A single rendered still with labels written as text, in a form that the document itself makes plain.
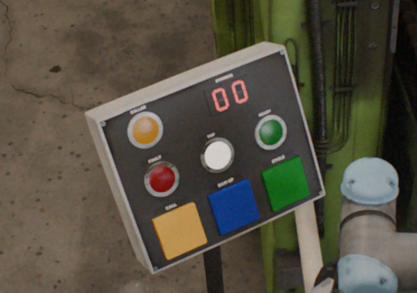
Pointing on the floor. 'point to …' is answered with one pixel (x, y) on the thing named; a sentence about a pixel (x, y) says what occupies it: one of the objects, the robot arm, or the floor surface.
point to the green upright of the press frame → (260, 31)
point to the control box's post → (213, 270)
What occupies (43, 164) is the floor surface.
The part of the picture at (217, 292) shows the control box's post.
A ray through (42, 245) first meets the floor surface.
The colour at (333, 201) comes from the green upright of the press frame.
